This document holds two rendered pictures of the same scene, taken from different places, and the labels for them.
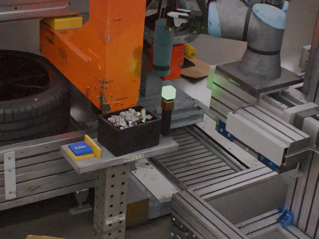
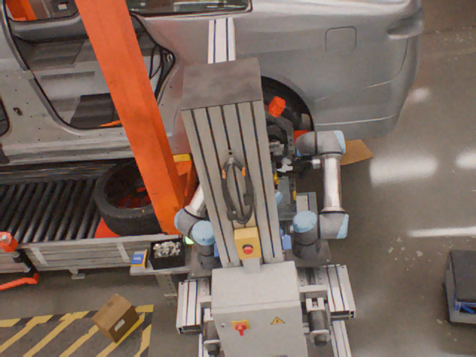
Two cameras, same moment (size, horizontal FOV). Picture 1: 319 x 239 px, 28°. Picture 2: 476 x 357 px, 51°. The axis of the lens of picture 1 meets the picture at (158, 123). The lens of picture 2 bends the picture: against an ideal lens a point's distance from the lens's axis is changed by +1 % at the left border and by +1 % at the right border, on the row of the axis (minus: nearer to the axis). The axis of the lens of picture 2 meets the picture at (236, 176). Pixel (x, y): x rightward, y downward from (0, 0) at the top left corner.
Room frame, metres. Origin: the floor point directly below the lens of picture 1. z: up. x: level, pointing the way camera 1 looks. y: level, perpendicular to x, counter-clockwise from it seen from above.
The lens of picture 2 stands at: (1.06, -1.62, 2.88)
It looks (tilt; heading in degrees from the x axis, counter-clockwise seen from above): 43 degrees down; 43
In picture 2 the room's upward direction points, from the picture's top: 11 degrees counter-clockwise
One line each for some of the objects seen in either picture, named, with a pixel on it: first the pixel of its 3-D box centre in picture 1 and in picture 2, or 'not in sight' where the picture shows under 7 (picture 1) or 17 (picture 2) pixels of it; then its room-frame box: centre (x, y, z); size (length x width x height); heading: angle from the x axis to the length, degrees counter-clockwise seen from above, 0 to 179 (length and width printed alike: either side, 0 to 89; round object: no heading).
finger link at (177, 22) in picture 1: (177, 20); not in sight; (2.62, -0.04, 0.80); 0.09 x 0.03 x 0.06; 87
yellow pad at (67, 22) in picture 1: (62, 19); (181, 152); (2.78, 0.48, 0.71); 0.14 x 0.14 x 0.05; 33
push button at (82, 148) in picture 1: (80, 149); (137, 259); (2.04, 0.28, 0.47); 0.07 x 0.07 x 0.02; 33
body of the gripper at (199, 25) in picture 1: (202, 22); not in sight; (2.63, -0.15, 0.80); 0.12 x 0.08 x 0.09; 79
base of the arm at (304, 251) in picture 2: not in sight; (306, 241); (2.41, -0.73, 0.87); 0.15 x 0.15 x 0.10
